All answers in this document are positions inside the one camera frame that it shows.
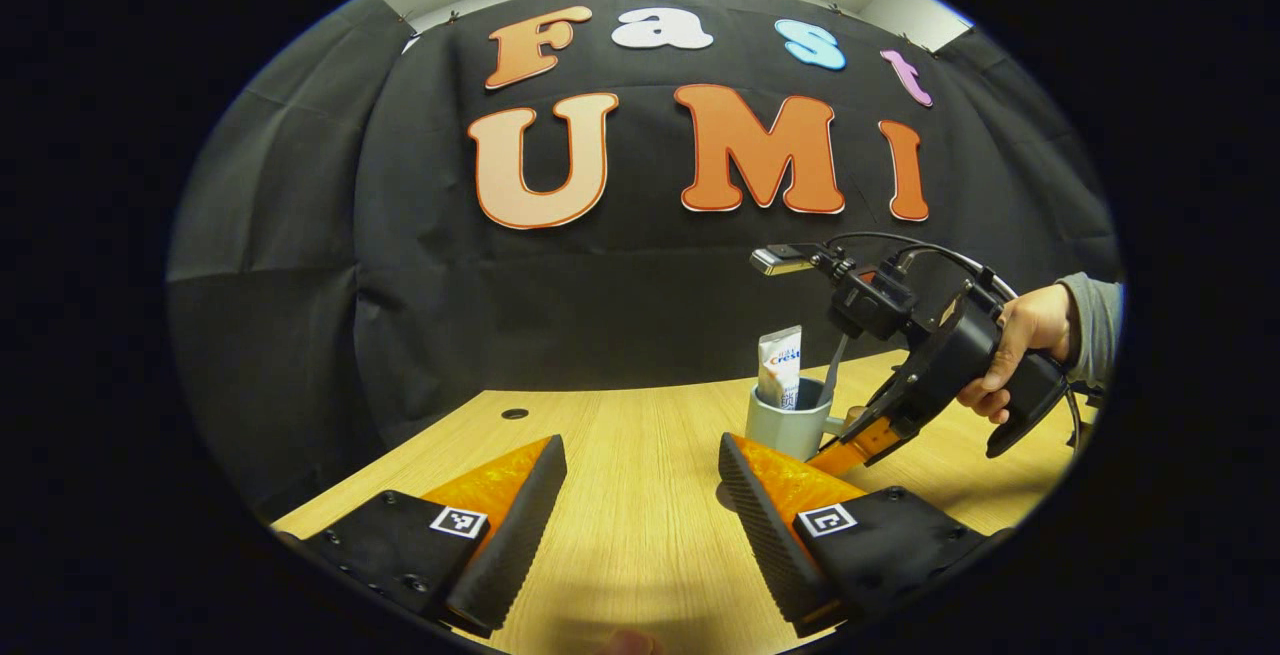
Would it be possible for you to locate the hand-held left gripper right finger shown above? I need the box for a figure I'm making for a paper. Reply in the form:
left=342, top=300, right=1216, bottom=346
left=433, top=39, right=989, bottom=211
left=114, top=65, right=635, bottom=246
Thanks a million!
left=718, top=432, right=1001, bottom=636

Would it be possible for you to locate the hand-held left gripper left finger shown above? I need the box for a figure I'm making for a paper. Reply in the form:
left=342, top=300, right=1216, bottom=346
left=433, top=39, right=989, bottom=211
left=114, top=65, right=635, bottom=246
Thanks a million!
left=300, top=435, right=568, bottom=639

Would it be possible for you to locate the blue cup with wooden handle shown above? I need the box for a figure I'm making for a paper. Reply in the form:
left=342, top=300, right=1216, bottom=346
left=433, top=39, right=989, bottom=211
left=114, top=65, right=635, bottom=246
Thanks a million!
left=745, top=378, right=846, bottom=463

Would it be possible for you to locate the white toothbrush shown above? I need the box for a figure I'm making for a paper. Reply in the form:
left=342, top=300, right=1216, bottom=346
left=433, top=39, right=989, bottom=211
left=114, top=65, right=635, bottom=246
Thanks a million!
left=818, top=333, right=851, bottom=408

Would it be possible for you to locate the white toothpaste tube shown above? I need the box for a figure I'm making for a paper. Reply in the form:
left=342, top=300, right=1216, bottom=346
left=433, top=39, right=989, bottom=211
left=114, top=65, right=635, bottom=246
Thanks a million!
left=757, top=325, right=803, bottom=411

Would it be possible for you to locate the wooden desktop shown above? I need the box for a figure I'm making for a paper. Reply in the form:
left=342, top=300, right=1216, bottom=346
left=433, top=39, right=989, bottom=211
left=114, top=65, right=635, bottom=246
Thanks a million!
left=272, top=350, right=1099, bottom=655

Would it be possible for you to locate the black backdrop cloth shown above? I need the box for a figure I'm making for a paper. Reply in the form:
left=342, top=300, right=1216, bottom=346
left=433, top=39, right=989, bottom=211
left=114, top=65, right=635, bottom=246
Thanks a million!
left=168, top=0, right=1121, bottom=521

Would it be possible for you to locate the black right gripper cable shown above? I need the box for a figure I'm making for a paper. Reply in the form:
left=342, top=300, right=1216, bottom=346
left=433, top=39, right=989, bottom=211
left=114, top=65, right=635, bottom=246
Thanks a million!
left=825, top=231, right=1019, bottom=301

